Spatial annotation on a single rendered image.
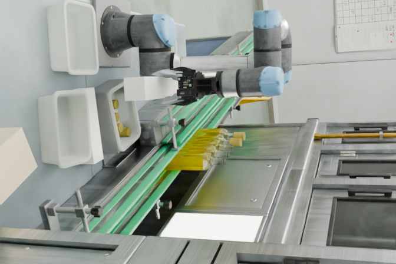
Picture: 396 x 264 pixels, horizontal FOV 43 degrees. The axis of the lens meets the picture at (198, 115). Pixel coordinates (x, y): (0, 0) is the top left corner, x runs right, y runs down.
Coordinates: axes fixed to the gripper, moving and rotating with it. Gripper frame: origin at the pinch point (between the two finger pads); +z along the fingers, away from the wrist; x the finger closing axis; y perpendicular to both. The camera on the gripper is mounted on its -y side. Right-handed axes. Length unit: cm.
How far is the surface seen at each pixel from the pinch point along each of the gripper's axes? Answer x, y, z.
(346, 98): 32, -666, -8
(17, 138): 10.7, 27.7, 26.5
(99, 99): 3.1, -16.9, 29.2
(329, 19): -85, -633, 10
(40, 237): 29, 45, 8
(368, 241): 50, -28, -54
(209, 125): 19, -88, 16
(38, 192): 28.3, 11.8, 34.1
